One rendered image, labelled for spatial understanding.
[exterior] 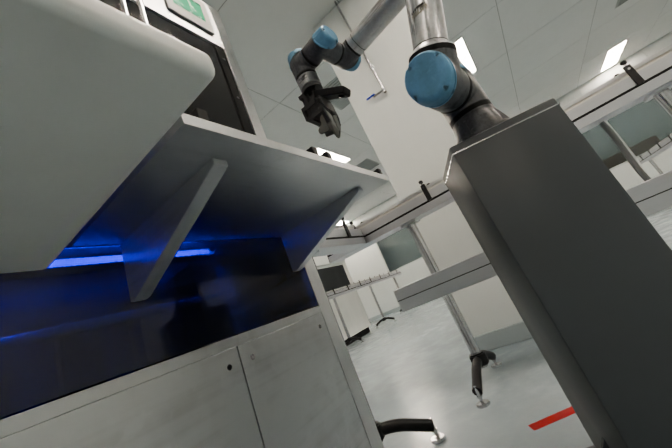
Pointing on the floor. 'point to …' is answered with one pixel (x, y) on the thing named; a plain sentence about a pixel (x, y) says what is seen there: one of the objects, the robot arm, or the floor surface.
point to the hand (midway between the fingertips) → (338, 133)
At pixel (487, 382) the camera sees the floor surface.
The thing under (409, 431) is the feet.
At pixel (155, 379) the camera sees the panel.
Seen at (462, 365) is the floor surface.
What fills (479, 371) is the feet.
